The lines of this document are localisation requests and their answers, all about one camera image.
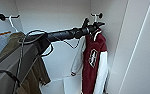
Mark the white hanger of red jacket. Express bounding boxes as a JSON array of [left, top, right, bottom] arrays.
[[90, 16, 102, 41]]

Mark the red white varsity jacket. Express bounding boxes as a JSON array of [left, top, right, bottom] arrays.
[[70, 29, 109, 94]]

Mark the black hook of red jacket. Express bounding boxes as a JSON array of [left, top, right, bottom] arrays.
[[90, 12, 104, 19]]

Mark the white wardrobe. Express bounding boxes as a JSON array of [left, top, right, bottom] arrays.
[[0, 0, 130, 94]]

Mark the olive green jacket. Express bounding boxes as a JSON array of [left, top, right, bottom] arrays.
[[0, 31, 52, 94]]

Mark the white hanger of olive jacket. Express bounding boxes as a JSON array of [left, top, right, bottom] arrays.
[[7, 15, 22, 34]]

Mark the black hook of olive jacket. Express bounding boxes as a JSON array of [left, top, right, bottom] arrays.
[[0, 13, 21, 22]]

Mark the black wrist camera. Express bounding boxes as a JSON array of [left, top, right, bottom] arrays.
[[81, 17, 91, 30]]

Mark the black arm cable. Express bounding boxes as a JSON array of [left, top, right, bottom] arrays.
[[12, 29, 55, 94]]

